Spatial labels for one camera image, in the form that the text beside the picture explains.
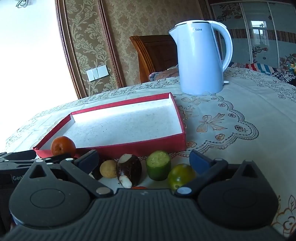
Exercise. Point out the orange tangerine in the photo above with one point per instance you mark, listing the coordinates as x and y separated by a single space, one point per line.
63 145

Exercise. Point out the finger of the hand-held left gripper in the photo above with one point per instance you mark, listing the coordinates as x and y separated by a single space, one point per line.
60 157

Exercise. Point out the green cucumber piece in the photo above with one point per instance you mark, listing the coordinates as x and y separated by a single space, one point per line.
158 167

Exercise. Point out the small red fruit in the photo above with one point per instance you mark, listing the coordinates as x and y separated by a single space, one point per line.
138 187

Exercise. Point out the brown wooden wall moulding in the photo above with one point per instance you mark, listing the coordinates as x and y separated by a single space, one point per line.
69 46

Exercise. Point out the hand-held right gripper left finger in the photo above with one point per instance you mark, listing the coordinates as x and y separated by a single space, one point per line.
89 161

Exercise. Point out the white electric kettle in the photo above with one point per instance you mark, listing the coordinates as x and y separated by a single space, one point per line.
198 58

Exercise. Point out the pink crumpled blanket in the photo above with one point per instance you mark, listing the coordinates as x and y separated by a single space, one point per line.
165 73

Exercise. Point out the white wall switch panel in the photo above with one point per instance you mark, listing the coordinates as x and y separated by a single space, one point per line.
97 72

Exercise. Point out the small yellow potato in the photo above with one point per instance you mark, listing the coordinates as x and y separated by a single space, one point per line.
108 168

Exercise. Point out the striped colourful bedding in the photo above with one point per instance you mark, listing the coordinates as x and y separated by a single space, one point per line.
263 69

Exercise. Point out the cream embroidered tablecloth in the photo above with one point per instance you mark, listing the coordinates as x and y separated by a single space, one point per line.
231 106

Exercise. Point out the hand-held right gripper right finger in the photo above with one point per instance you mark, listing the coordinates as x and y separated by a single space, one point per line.
199 160

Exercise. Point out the green tangerine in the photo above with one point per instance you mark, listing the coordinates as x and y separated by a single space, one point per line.
180 176

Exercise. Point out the red shallow cardboard box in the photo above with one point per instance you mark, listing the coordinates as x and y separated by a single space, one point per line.
127 120

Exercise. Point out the floral sliding door wardrobe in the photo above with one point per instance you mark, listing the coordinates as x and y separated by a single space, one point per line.
259 30

